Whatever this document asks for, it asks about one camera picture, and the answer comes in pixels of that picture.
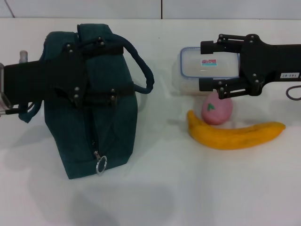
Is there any dark arm cable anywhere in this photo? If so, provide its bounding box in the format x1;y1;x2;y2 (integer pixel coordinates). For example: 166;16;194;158
285;85;301;101
4;103;36;116

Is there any silver zipper pull ring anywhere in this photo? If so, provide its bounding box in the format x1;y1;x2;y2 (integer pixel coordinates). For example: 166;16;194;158
95;150;108;176

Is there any clear plastic food container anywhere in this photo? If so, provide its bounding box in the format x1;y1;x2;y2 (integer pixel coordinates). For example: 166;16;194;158
173;46;242;96

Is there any pink toy peach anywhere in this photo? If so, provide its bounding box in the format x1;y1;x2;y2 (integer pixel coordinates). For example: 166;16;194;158
201;93;234;125

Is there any dark left arm cable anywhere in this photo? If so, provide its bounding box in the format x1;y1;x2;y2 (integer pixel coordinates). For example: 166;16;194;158
4;103;36;116

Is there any small clear cylindrical plug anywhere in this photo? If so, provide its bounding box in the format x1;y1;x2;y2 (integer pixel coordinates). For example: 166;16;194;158
19;50;29;64

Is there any dark teal fabric bag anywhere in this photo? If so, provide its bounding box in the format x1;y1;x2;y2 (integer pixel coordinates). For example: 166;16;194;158
18;23;155;180

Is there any dark right arm cable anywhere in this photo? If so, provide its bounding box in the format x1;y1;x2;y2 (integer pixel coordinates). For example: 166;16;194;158
285;85;301;101

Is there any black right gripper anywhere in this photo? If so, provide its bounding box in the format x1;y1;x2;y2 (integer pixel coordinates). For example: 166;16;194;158
198;33;301;100

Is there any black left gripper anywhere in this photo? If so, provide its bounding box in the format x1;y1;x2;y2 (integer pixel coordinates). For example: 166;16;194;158
3;36;135;111

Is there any yellow banana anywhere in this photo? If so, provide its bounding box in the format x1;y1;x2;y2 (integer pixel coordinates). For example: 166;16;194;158
186;110;286;151

